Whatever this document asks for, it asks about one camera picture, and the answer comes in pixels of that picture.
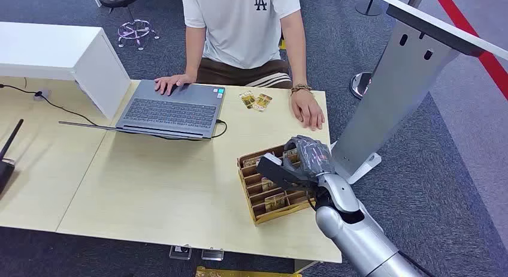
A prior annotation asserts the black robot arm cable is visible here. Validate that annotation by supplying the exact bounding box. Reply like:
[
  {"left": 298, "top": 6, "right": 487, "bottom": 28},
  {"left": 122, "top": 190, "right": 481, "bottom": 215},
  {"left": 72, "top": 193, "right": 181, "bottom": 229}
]
[{"left": 306, "top": 188, "right": 320, "bottom": 212}]

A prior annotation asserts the clear acrylic bracket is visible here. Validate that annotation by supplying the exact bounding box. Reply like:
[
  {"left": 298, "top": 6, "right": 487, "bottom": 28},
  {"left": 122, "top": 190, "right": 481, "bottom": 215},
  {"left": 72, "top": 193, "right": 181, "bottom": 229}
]
[
  {"left": 201, "top": 248, "right": 224, "bottom": 262},
  {"left": 169, "top": 245, "right": 192, "bottom": 261}
]

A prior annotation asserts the pale black wrist camera box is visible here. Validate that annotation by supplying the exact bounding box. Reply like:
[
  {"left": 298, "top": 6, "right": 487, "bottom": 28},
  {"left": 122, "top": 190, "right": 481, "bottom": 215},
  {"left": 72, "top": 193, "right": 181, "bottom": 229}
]
[{"left": 256, "top": 152, "right": 318, "bottom": 192}]

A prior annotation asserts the white desk cabinet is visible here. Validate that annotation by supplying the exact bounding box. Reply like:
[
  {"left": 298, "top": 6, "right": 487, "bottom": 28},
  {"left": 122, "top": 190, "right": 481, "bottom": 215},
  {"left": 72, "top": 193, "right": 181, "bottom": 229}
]
[{"left": 0, "top": 22, "right": 132, "bottom": 121}]

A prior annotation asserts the person's left hand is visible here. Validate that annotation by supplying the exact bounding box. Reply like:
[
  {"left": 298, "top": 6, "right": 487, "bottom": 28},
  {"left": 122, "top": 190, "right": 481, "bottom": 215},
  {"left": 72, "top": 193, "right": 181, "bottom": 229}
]
[{"left": 290, "top": 90, "right": 326, "bottom": 132}]

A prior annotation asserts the grey open laptop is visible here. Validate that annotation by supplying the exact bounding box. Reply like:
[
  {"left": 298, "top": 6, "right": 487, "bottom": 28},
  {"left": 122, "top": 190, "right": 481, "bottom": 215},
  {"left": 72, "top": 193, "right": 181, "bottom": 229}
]
[{"left": 58, "top": 79, "right": 226, "bottom": 141}]

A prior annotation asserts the brown beaded bracelet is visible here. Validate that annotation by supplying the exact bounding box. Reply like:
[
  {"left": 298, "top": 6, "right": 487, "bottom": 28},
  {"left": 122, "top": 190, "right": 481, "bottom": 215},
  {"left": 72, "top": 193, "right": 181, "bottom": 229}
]
[{"left": 289, "top": 83, "right": 315, "bottom": 97}]

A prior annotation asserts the black router with antenna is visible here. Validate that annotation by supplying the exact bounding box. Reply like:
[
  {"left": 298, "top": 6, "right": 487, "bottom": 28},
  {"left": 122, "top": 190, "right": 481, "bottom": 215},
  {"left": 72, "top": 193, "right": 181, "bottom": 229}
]
[{"left": 0, "top": 119, "right": 24, "bottom": 194}]

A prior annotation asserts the pale wooden table leg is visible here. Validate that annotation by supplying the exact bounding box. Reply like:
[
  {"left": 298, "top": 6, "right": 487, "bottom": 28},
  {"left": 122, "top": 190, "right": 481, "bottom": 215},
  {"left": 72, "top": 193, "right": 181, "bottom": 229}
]
[{"left": 294, "top": 260, "right": 319, "bottom": 275}]

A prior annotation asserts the brown slotted card holder box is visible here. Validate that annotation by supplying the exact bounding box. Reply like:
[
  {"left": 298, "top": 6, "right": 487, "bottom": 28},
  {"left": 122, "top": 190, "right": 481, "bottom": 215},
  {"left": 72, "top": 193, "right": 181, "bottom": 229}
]
[{"left": 237, "top": 144, "right": 318, "bottom": 226}]

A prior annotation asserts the silver kiosk stand white top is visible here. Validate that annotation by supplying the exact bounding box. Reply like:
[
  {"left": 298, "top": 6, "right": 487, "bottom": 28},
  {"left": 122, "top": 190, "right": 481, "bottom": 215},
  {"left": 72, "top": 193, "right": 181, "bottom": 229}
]
[{"left": 330, "top": 0, "right": 508, "bottom": 185}]

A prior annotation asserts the person's right hand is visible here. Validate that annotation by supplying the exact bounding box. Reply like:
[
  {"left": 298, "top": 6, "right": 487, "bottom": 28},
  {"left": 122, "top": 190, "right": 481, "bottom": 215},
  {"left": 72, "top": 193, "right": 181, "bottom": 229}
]
[{"left": 153, "top": 73, "right": 195, "bottom": 97}]

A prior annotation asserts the person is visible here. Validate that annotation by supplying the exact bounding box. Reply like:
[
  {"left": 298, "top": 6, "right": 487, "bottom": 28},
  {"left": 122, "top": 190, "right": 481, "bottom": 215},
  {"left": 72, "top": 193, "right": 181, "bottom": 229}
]
[{"left": 153, "top": 0, "right": 326, "bottom": 132}]

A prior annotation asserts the red barrier belt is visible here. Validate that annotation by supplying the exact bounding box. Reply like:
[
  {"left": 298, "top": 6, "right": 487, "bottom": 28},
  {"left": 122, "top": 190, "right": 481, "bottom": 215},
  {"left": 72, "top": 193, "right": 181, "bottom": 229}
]
[{"left": 430, "top": 0, "right": 508, "bottom": 101}]

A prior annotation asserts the gold foil object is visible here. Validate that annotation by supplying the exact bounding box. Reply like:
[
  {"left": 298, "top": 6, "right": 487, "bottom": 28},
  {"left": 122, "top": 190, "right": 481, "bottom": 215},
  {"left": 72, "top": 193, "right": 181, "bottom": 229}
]
[{"left": 195, "top": 266, "right": 303, "bottom": 277}]

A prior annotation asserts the black power cable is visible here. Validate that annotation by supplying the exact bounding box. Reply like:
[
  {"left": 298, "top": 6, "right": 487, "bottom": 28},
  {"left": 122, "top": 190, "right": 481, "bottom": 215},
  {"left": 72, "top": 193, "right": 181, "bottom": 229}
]
[{"left": 0, "top": 83, "right": 228, "bottom": 141}]

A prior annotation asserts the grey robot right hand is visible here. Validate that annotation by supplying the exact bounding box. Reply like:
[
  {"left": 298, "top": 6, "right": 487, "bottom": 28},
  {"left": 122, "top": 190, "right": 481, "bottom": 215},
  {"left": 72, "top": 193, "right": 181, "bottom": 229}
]
[{"left": 282, "top": 135, "right": 336, "bottom": 180}]

